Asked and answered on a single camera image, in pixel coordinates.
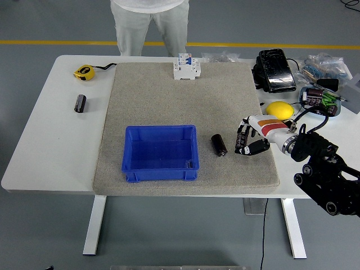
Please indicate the grey-brown mat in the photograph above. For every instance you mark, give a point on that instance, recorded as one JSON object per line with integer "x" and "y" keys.
{"x": 182, "y": 104}

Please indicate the blue plastic box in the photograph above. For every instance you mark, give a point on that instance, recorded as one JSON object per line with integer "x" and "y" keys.
{"x": 160, "y": 153}

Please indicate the thin black pen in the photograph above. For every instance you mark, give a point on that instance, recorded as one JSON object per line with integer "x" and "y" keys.
{"x": 337, "y": 96}

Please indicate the clear bags with blue parts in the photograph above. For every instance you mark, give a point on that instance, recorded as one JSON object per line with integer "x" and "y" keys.
{"x": 323, "y": 66}

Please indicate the clear bag of metal parts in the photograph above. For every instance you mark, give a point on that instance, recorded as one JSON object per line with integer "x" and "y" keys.
{"x": 222, "y": 56}

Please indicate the white circuit breaker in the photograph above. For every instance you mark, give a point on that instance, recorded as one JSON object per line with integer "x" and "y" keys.
{"x": 186, "y": 69}

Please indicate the grey metal plate under table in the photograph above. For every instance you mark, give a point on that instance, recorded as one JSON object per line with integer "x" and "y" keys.
{"x": 253, "y": 206}

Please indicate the yellow tape measure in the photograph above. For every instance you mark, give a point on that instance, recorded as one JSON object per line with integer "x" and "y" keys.
{"x": 84, "y": 72}

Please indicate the dark battery with white print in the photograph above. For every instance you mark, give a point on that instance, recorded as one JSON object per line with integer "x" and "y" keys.
{"x": 241, "y": 140}

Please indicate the plain black battery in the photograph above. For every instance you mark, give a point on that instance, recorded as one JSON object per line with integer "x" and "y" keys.
{"x": 219, "y": 144}

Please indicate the dark capacitor with white print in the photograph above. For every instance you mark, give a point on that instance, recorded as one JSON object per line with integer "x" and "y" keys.
{"x": 312, "y": 102}

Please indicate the white table leg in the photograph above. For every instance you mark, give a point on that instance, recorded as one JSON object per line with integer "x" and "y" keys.
{"x": 94, "y": 225}
{"x": 294, "y": 227}

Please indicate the grey box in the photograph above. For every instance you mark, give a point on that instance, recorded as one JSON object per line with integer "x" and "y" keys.
{"x": 353, "y": 94}

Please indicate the light blue bowl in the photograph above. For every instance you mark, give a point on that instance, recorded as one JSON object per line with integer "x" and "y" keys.
{"x": 305, "y": 108}

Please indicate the small dark capacitor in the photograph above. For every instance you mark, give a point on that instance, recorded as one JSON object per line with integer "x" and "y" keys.
{"x": 333, "y": 110}

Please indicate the person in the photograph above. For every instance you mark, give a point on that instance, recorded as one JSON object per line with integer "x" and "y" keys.
{"x": 152, "y": 25}

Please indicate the brown capacitor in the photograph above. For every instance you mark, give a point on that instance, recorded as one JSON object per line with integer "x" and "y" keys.
{"x": 314, "y": 92}

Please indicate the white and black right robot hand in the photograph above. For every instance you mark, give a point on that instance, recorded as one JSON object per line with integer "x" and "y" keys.
{"x": 270, "y": 128}

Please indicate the small black box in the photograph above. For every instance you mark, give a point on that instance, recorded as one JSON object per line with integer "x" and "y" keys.
{"x": 328, "y": 83}

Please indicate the small dark screw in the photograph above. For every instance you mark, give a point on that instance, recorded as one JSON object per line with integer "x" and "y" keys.
{"x": 189, "y": 164}

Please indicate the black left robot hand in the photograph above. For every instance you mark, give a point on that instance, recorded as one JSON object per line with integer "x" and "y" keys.
{"x": 49, "y": 267}

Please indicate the black glossy foot pedal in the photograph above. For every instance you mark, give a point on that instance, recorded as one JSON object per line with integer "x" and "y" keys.
{"x": 277, "y": 70}

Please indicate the green plastic parts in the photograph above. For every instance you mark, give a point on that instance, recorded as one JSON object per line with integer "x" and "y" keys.
{"x": 327, "y": 100}

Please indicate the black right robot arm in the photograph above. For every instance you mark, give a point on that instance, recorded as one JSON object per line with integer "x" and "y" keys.
{"x": 323, "y": 160}

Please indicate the dark battery with brown stripe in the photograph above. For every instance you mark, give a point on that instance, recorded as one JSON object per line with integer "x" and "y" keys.
{"x": 80, "y": 103}

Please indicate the yellow lemon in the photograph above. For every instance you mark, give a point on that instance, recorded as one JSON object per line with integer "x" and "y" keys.
{"x": 279, "y": 109}

